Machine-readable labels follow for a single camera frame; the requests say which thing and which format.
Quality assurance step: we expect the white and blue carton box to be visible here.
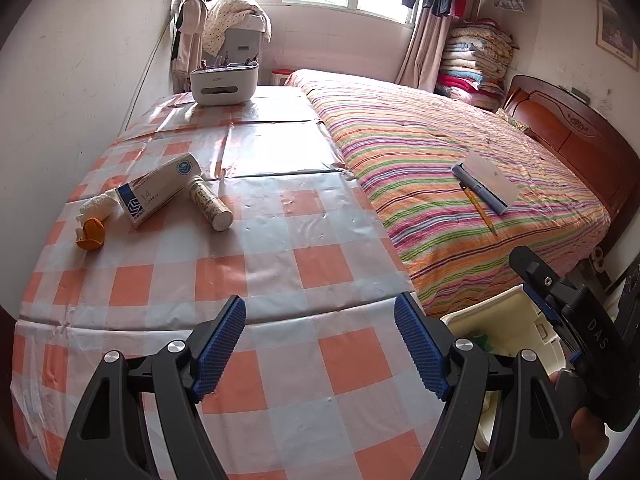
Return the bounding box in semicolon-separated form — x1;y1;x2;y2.
116;152;203;228

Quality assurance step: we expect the white orange toy figure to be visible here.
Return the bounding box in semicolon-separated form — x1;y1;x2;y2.
75;194;121;238

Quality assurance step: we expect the stack of folded quilts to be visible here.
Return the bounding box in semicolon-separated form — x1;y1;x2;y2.
435;19;516;111

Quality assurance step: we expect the orange peel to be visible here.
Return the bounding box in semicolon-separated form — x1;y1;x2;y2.
76;217;106;251

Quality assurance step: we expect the dotted white cloth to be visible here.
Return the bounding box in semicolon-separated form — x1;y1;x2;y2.
200;0;273;56

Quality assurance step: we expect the person's right hand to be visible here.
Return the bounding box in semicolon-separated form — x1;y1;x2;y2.
571;404;610;457

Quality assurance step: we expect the yellow pencil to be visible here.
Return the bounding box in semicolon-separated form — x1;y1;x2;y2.
460;185;498;235

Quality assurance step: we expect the grey notebook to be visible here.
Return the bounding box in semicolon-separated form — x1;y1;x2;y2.
452;150;518;217

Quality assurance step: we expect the dark wooden headboard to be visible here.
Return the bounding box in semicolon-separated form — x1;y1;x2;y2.
502;75;640;261

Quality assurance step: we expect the patterned pillow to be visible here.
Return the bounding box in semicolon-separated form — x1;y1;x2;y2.
497;107;533;133

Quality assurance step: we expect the white trash bin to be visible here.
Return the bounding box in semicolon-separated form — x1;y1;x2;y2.
440;284;576;480

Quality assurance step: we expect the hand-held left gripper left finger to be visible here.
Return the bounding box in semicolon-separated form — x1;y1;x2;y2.
57;294;247;480

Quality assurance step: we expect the green plastic bag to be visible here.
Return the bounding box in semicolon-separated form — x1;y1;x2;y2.
467;330;496;356

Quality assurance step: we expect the white cylindrical bottle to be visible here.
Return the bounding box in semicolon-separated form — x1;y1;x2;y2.
188;176;234;232

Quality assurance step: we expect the white desktop organizer box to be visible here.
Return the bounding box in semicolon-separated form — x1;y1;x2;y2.
190;57;260;107

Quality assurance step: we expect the beige curtain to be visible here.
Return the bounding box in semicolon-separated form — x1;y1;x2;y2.
395;7;451;93
172;0;208;93

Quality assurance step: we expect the framed wall picture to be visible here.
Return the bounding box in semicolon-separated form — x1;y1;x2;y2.
596;0;638;71

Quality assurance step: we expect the white bucket with red lid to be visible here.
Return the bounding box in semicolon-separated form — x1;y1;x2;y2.
271;66;301;87

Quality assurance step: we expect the white appliance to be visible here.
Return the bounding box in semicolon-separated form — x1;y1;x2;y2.
220;22;267;68

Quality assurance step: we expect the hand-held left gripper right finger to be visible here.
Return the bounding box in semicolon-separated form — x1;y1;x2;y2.
393;291;584;480

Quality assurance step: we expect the striped bed blanket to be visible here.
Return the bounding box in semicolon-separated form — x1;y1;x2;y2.
285;69;613;318

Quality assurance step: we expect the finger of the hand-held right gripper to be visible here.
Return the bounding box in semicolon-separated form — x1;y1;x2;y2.
509;246;568;331

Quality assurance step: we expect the orange white checkered tablecloth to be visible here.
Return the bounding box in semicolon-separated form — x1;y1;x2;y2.
10;85;451;480

